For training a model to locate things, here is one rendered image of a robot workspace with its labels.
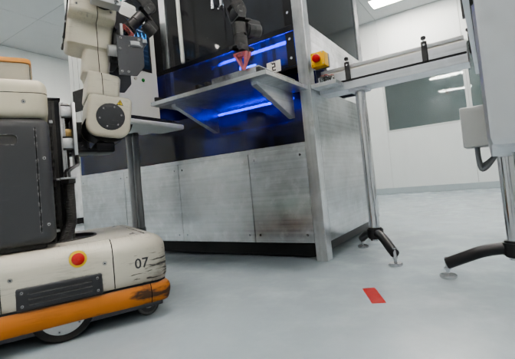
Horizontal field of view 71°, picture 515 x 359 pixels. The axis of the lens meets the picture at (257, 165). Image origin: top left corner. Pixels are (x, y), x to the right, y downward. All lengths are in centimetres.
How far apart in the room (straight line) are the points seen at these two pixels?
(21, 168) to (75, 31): 59
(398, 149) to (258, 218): 463
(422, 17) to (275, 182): 517
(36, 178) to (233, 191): 112
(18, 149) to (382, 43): 606
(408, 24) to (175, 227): 532
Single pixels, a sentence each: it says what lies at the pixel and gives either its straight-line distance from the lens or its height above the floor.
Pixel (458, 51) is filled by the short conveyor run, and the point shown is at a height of 90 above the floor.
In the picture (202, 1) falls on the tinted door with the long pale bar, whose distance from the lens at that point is 243.
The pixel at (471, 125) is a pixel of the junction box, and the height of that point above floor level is 50.
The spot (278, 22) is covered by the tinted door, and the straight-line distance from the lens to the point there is 206.
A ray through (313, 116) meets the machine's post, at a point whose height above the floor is 72.
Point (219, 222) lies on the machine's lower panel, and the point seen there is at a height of 20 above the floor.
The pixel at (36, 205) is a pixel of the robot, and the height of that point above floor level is 42.
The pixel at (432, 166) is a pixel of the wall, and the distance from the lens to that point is 632.
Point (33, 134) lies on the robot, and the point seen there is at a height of 63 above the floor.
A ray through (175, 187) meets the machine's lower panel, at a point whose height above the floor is 44.
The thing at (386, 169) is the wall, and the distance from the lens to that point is 644.
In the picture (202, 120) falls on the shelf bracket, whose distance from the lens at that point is 205.
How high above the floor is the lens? 43
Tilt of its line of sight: 2 degrees up
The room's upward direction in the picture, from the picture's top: 5 degrees counter-clockwise
